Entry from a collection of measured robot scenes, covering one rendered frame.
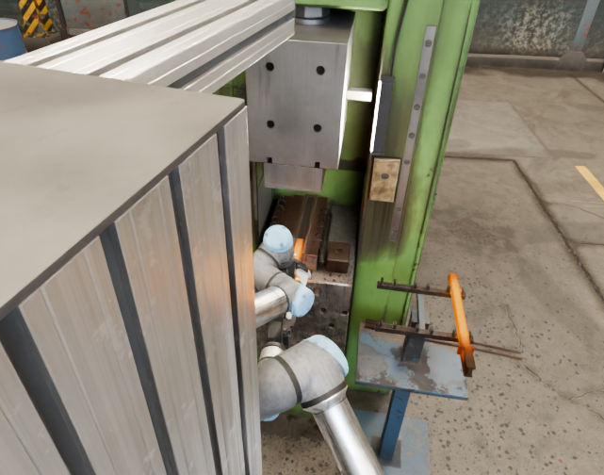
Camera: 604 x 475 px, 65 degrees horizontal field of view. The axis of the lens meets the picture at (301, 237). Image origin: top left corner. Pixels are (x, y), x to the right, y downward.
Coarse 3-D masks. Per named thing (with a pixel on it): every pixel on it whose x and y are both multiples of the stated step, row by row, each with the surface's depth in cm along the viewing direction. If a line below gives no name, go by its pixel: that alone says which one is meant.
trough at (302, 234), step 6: (306, 198) 211; (312, 198) 212; (306, 204) 210; (312, 204) 210; (306, 210) 205; (306, 216) 202; (306, 222) 198; (300, 228) 195; (306, 228) 195; (300, 234) 192; (294, 246) 183
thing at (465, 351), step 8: (456, 280) 173; (456, 288) 169; (456, 296) 166; (456, 304) 163; (456, 312) 160; (464, 312) 160; (456, 320) 158; (464, 320) 157; (456, 328) 157; (464, 328) 154; (464, 336) 151; (464, 344) 148; (464, 352) 148; (472, 352) 145; (464, 360) 147; (472, 360) 142; (464, 368) 145; (472, 368) 140; (472, 376) 143
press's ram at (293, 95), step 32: (320, 32) 142; (352, 32) 159; (256, 64) 140; (288, 64) 139; (320, 64) 138; (256, 96) 146; (288, 96) 145; (320, 96) 143; (352, 96) 161; (256, 128) 152; (288, 128) 151; (320, 128) 150; (256, 160) 159; (288, 160) 158; (320, 160) 156
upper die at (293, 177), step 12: (264, 168) 161; (276, 168) 160; (288, 168) 159; (300, 168) 159; (312, 168) 158; (324, 168) 167; (264, 180) 164; (276, 180) 163; (288, 180) 162; (300, 180) 161; (312, 180) 161
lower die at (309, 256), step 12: (288, 204) 210; (300, 204) 209; (324, 204) 209; (288, 216) 201; (300, 216) 199; (312, 216) 200; (324, 216) 202; (288, 228) 194; (312, 228) 194; (312, 240) 187; (312, 252) 182; (312, 264) 183
